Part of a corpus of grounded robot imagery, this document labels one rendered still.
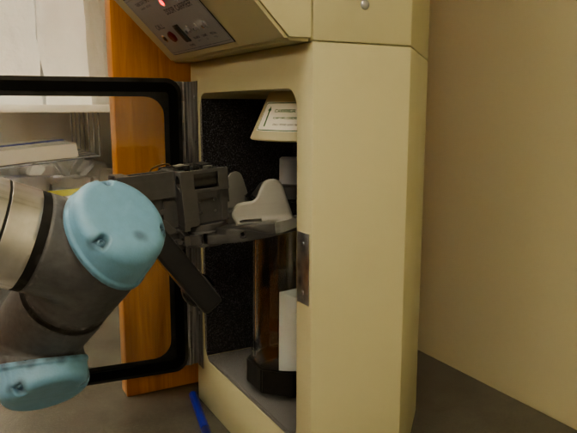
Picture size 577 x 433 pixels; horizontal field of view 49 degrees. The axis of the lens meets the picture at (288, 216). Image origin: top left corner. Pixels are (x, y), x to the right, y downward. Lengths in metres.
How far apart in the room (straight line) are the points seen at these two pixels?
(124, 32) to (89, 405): 0.52
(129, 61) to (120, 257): 0.49
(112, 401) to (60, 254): 0.54
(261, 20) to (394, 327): 0.33
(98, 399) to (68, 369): 0.43
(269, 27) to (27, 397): 0.37
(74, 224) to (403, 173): 0.33
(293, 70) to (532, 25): 0.45
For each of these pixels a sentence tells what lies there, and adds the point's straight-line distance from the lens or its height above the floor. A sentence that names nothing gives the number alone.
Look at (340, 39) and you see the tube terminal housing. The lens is 0.60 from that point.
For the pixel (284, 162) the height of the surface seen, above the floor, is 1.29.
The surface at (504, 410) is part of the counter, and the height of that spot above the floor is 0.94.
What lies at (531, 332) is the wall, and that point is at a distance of 1.00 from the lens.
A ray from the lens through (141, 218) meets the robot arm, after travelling 0.48.
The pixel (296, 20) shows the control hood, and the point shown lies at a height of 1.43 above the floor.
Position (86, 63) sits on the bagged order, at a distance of 1.81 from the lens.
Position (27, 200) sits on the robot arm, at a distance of 0.47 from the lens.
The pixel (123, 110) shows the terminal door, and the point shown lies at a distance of 0.84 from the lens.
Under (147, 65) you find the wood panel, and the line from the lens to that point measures 0.91.
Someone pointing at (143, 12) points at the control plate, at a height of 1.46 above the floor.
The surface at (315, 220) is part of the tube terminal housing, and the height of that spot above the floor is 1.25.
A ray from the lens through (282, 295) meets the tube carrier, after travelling 0.72.
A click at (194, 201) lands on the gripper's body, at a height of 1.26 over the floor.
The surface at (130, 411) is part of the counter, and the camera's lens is 0.95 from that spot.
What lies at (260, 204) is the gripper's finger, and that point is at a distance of 0.68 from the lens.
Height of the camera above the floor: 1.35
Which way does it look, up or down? 10 degrees down
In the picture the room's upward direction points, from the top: straight up
